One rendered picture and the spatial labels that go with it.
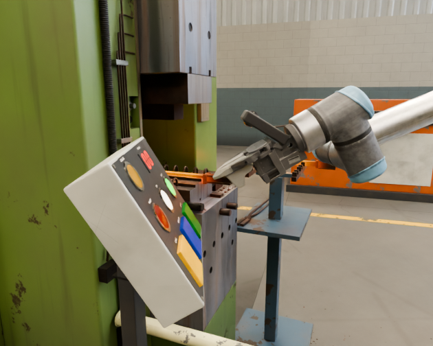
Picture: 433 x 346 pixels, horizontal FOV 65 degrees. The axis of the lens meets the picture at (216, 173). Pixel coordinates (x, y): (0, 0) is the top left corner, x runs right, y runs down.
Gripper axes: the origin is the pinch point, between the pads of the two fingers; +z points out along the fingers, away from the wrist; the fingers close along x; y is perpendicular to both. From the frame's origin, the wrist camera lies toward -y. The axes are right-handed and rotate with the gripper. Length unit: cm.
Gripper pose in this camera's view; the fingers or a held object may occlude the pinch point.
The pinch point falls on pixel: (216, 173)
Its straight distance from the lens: 78.1
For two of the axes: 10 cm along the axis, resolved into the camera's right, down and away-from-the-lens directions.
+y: 5.0, 8.4, 2.2
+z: -8.7, 5.0, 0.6
